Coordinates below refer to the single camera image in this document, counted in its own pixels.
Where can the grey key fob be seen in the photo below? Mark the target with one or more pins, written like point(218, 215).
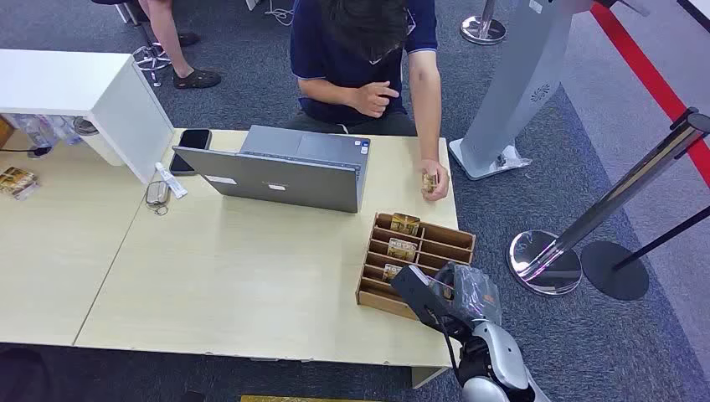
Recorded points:
point(157, 194)

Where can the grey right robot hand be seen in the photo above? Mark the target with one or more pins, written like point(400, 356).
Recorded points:
point(476, 294)

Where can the black stanchion post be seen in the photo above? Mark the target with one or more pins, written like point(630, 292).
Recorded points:
point(615, 272)

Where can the gold printed card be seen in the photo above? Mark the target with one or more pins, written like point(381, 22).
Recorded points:
point(405, 223)
point(390, 272)
point(429, 183)
point(401, 249)

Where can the white shelf unit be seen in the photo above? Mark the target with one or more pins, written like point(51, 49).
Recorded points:
point(83, 94)

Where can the grey kiosk stand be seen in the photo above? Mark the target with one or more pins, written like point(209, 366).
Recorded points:
point(516, 89)

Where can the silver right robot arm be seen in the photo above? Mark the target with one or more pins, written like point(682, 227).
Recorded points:
point(499, 355)

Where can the stack of gold cards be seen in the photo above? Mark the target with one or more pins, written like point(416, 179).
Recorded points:
point(16, 182)

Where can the white tube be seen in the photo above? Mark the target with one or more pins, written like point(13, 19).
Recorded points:
point(171, 180)

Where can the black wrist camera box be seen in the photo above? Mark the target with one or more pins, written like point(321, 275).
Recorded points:
point(413, 288)

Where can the chrome stanchion post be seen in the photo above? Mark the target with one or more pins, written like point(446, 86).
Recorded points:
point(599, 211)
point(483, 28)

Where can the person's left hand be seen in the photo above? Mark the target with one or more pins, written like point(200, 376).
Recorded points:
point(441, 183)

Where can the chrome office chair base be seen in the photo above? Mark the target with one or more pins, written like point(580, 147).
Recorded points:
point(147, 53)

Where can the wooden card organizer box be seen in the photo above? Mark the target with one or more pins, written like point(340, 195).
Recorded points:
point(438, 244)

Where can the person's right forearm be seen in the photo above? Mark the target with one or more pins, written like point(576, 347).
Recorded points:
point(327, 93)

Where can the standing person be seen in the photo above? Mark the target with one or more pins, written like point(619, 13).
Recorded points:
point(177, 50)

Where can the black smartphone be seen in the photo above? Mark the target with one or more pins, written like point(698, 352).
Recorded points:
point(191, 148)

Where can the person's left forearm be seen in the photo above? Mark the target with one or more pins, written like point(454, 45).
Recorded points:
point(426, 105)

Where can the grey laptop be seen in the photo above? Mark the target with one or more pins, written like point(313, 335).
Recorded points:
point(288, 175)

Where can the clear plastic wrap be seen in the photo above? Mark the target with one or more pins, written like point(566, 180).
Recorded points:
point(513, 158)

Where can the person's right hand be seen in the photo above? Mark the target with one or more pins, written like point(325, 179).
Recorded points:
point(374, 100)

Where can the clear plastic bottles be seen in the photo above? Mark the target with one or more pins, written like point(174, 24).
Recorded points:
point(44, 128)

